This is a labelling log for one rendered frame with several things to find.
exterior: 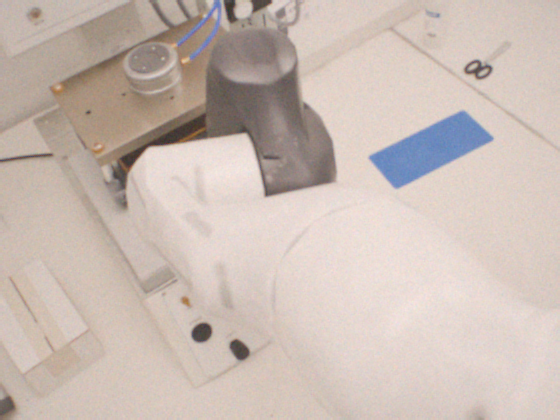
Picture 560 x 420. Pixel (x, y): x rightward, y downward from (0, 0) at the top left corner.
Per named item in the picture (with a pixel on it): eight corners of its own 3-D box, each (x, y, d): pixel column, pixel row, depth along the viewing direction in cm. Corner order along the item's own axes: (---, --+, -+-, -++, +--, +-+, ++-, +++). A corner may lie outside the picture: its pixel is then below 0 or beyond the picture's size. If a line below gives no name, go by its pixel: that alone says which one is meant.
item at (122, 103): (55, 108, 111) (23, 44, 101) (218, 27, 119) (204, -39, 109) (116, 200, 98) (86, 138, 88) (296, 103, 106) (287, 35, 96)
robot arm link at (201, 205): (453, 181, 37) (310, 102, 66) (105, 252, 34) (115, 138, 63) (464, 358, 41) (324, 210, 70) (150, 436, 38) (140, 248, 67)
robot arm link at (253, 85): (235, 257, 65) (339, 235, 66) (238, 208, 52) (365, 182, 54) (197, 92, 71) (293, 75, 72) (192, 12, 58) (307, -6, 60)
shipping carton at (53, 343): (-2, 320, 120) (-26, 294, 113) (63, 281, 124) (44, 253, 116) (38, 401, 110) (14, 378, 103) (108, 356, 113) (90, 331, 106)
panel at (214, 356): (206, 382, 108) (156, 292, 99) (359, 284, 116) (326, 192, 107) (210, 388, 107) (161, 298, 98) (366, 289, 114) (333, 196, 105)
